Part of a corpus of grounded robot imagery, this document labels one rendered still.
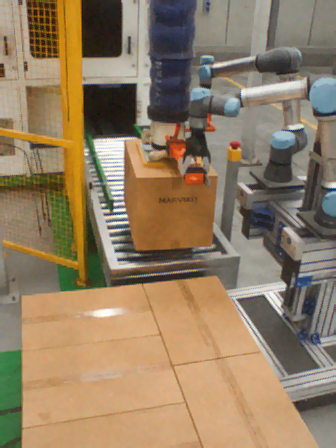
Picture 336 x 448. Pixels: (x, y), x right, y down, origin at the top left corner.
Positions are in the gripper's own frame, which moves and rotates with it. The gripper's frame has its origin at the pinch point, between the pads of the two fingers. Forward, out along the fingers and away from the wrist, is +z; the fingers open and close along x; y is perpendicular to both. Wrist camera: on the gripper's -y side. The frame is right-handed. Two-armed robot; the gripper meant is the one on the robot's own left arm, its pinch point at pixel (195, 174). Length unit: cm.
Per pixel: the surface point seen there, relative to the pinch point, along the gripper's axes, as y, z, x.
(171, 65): 50, -36, 2
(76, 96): 100, -9, 46
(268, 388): -58, 67, -21
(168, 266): 27, 62, 2
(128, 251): 57, 69, 19
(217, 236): 54, 60, -32
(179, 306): -1, 67, 2
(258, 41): 317, -19, -145
